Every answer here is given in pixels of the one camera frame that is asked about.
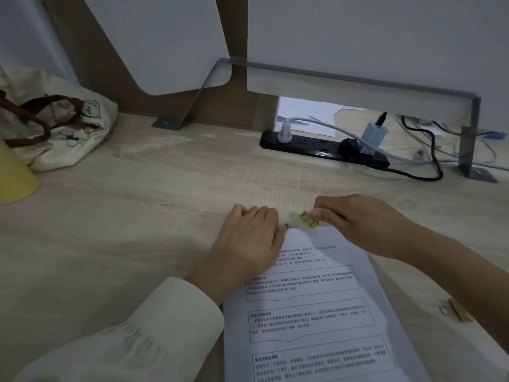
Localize person's right hand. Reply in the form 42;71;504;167
310;194;420;262

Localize person's left hand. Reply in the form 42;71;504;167
186;203;289;307

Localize gold binder clip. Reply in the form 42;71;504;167
298;211;321;229
439;298;474;323

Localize printed white paper sheets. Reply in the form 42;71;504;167
222;227;433;382

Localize person's right forearm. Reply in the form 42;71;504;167
397;223;509;347

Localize person's left forearm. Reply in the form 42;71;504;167
14;276;226;382

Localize black power plug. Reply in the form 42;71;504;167
340;139;362;162

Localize black power strip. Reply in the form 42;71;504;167
260;130;390;168

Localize white square power adapter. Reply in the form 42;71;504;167
359;121;389;158

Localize blank white paper sheet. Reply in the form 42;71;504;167
276;96;367;138

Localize large white partition panel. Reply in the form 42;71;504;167
246;0;509;128

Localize brown partition board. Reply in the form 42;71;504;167
41;0;280;130

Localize white rounded partition panel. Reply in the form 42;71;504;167
81;0;232;96

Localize cream bear print tote bag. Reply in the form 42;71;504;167
0;65;119;172

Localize yellow cone-shaped cup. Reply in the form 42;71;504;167
0;138;41;206

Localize white charger cable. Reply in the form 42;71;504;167
285;116;509;172

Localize black power cable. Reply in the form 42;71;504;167
388;115;444;182

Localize bundle of thin cables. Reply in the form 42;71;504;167
398;114;509;171

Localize grey metal bracket frame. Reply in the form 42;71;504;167
151;57;499;184

